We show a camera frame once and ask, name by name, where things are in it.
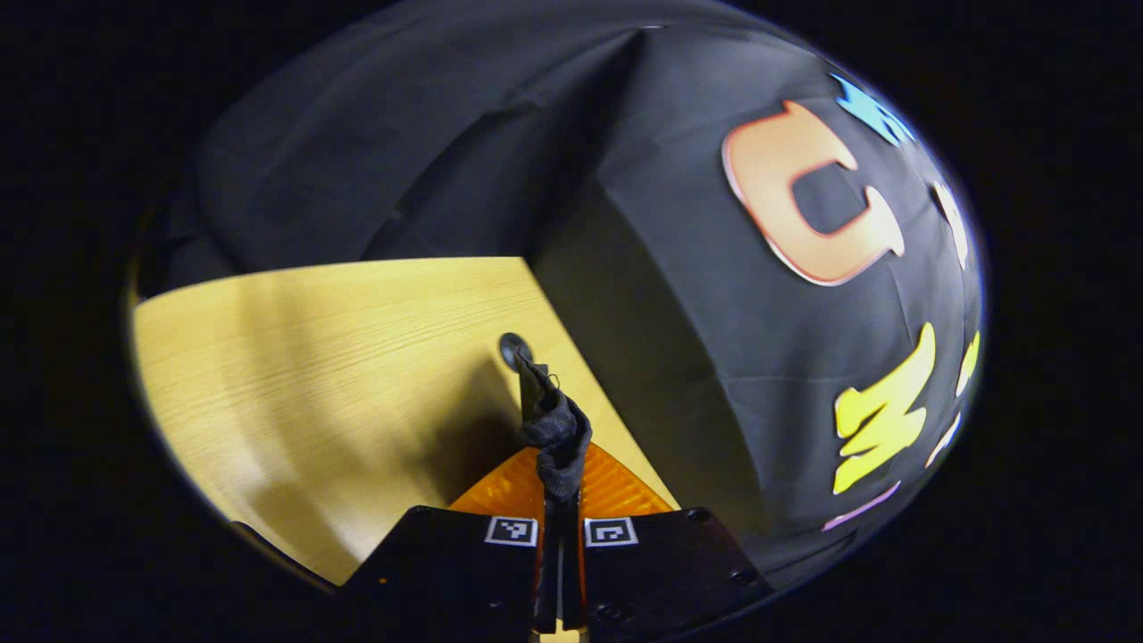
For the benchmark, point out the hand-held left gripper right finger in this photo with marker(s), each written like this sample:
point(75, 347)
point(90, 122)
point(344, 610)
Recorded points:
point(661, 563)

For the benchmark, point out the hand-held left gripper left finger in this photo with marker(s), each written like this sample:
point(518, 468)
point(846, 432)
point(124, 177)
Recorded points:
point(464, 563)

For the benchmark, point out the dark grey jeans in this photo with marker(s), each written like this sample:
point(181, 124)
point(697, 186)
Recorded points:
point(558, 438)

